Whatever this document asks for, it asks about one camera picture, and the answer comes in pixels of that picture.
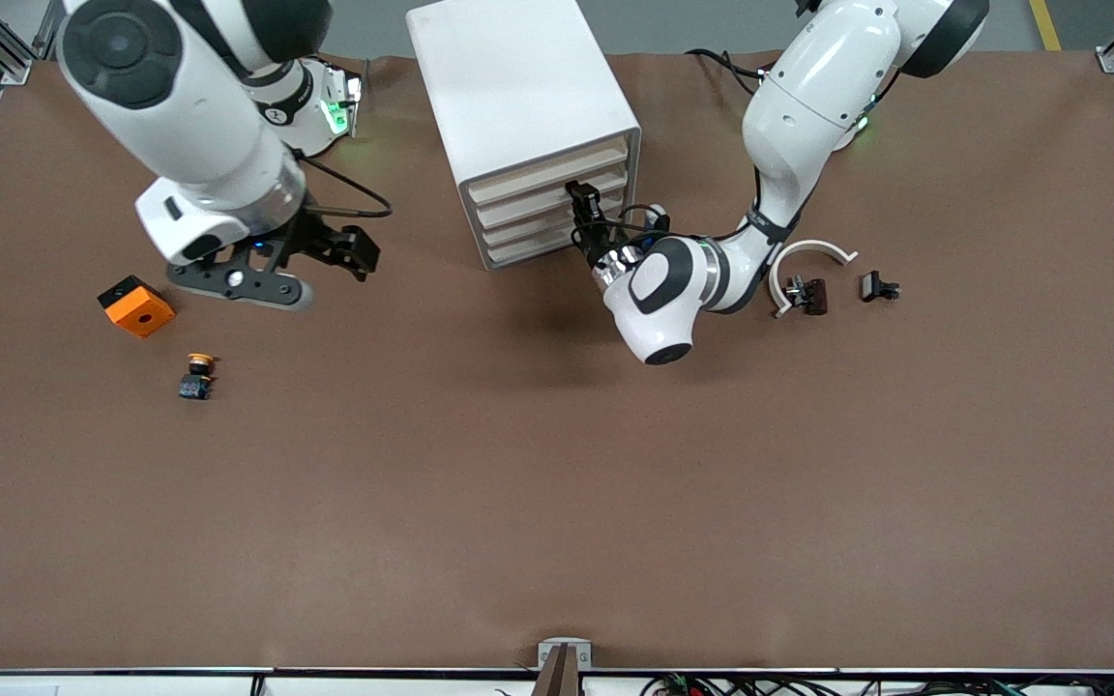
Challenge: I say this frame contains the white drawer cabinet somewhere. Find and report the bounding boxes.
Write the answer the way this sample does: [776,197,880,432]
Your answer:
[407,0,642,272]

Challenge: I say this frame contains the orange and black button box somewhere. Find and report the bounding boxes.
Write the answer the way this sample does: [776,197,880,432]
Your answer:
[98,275,176,339]

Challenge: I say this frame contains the brown block with screw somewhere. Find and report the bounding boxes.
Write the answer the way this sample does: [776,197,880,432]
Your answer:
[784,275,829,317]

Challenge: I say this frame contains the orange-capped push button switch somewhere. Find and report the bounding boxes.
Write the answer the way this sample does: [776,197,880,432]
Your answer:
[178,353,220,402]

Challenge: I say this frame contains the black arm base cable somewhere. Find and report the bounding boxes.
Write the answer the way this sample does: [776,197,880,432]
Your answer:
[685,46,773,98]

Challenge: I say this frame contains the white half-ring clamp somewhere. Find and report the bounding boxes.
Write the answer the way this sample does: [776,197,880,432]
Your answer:
[770,239,858,318]

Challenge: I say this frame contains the grey metal bracket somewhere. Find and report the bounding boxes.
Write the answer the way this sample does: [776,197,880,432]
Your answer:
[536,638,594,696]

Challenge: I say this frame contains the white table edge rail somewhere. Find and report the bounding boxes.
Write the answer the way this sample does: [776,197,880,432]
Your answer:
[0,667,1114,696]

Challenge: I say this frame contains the black cable bundle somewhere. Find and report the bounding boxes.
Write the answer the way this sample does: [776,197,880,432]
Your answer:
[642,674,1114,696]

